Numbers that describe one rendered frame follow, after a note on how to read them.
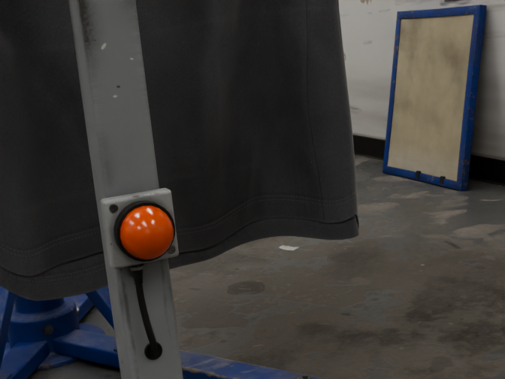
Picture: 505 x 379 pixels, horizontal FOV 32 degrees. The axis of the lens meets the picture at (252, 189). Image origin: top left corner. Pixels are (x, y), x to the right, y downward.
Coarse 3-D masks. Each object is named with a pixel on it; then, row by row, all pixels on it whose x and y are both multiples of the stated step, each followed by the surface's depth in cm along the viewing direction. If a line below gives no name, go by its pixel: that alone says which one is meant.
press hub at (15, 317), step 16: (16, 304) 224; (32, 304) 221; (48, 304) 222; (64, 304) 227; (16, 320) 221; (32, 320) 219; (48, 320) 220; (64, 320) 223; (16, 336) 222; (32, 336) 220; (48, 336) 221; (48, 368) 215
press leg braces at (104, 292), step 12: (0, 288) 206; (108, 288) 213; (0, 300) 204; (12, 300) 207; (96, 300) 211; (108, 300) 210; (0, 312) 202; (108, 312) 209; (0, 324) 200; (0, 336) 199; (0, 348) 198; (0, 360) 198
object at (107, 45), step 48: (96, 0) 60; (96, 48) 61; (96, 96) 61; (144, 96) 62; (96, 144) 62; (144, 144) 63; (96, 192) 65; (144, 192) 63; (144, 288) 64; (144, 336) 65
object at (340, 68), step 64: (0, 0) 86; (64, 0) 87; (192, 0) 93; (256, 0) 96; (320, 0) 98; (0, 64) 86; (64, 64) 88; (192, 64) 94; (256, 64) 98; (320, 64) 99; (0, 128) 87; (64, 128) 90; (192, 128) 95; (256, 128) 99; (320, 128) 101; (0, 192) 88; (64, 192) 91; (192, 192) 96; (256, 192) 100; (320, 192) 102; (0, 256) 89; (64, 256) 92; (192, 256) 97
